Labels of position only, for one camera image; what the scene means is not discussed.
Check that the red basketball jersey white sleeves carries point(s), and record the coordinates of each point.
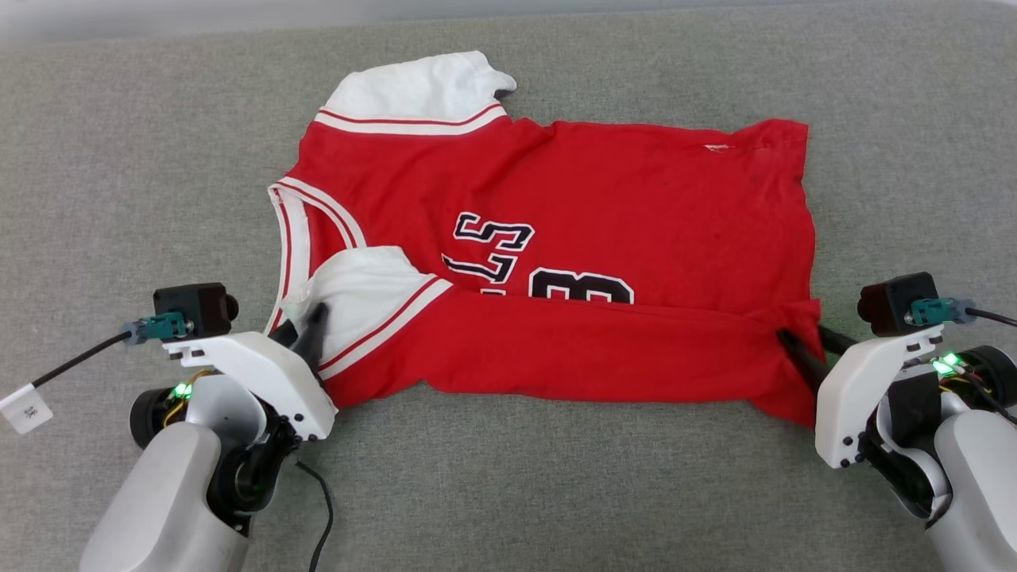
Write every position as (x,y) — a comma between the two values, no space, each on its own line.
(596,183)

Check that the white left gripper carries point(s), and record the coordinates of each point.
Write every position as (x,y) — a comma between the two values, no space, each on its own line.
(262,373)

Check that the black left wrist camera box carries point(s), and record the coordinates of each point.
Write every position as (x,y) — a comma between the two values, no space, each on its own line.
(195,306)

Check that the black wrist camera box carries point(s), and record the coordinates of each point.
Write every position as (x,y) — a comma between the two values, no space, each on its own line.
(894,302)
(195,306)

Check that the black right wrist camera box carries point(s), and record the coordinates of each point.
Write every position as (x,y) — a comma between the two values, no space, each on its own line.
(894,302)

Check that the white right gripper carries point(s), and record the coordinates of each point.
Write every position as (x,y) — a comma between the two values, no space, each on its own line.
(854,397)

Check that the grey fabric sofa cushion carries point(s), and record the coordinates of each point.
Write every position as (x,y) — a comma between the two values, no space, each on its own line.
(119,159)

